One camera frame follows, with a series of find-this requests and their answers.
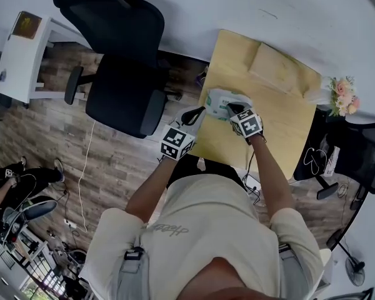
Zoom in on white floor cable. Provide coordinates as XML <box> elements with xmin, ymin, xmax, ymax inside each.
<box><xmin>77</xmin><ymin>119</ymin><xmax>97</xmax><ymax>234</ymax></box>

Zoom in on blue chair seat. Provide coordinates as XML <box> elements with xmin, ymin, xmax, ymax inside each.
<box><xmin>2</xmin><ymin>199</ymin><xmax>58</xmax><ymax>231</ymax></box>

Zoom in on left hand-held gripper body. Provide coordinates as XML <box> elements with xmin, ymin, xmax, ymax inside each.
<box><xmin>160</xmin><ymin>106</ymin><xmax>208</xmax><ymax>162</ymax></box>

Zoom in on black standing fan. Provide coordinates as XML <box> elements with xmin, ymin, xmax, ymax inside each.
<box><xmin>326</xmin><ymin>238</ymin><xmax>367</xmax><ymax>288</ymax></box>

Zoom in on white red carton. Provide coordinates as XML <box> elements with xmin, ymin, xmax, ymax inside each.
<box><xmin>322</xmin><ymin>145</ymin><xmax>342</xmax><ymax>177</ymax></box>

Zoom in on white green wet wipes pack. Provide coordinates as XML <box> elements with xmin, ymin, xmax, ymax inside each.
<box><xmin>204</xmin><ymin>87</ymin><xmax>251</xmax><ymax>122</ymax></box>

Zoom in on pink white flower bouquet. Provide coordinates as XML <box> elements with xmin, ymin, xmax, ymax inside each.
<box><xmin>302</xmin><ymin>75</ymin><xmax>362</xmax><ymax>118</ymax></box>

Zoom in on person's black trousers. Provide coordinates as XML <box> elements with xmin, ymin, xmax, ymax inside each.
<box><xmin>166</xmin><ymin>153</ymin><xmax>248</xmax><ymax>195</ymax></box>

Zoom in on person's beige shirt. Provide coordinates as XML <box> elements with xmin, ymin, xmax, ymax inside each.
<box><xmin>77</xmin><ymin>172</ymin><xmax>324</xmax><ymax>300</ymax></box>

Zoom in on black mesh office chair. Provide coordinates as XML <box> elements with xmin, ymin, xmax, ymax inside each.
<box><xmin>292</xmin><ymin>108</ymin><xmax>375</xmax><ymax>200</ymax></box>

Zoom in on yellow translucent box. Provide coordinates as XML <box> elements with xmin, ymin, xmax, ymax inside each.
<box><xmin>8</xmin><ymin>10</ymin><xmax>44</xmax><ymax>39</ymax></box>

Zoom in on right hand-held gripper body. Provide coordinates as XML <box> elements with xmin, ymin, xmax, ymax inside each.
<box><xmin>226</xmin><ymin>94</ymin><xmax>264</xmax><ymax>141</ymax></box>

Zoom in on person's left forearm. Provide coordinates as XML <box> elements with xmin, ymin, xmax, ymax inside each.
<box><xmin>124</xmin><ymin>156</ymin><xmax>178</xmax><ymax>223</ymax></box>

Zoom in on grey harness strap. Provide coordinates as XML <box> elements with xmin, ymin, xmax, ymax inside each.
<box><xmin>277</xmin><ymin>242</ymin><xmax>306</xmax><ymax>300</ymax></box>
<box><xmin>116</xmin><ymin>244</ymin><xmax>145</xmax><ymax>300</ymax></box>

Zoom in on person's right forearm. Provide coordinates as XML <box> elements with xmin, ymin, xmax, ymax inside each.
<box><xmin>247</xmin><ymin>134</ymin><xmax>297</xmax><ymax>228</ymax></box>

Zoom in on white looped cable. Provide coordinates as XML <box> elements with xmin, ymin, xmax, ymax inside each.
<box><xmin>302</xmin><ymin>147</ymin><xmax>328</xmax><ymax>175</ymax></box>

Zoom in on white desk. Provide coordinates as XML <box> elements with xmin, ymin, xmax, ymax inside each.
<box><xmin>0</xmin><ymin>11</ymin><xmax>93</xmax><ymax>105</ymax></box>

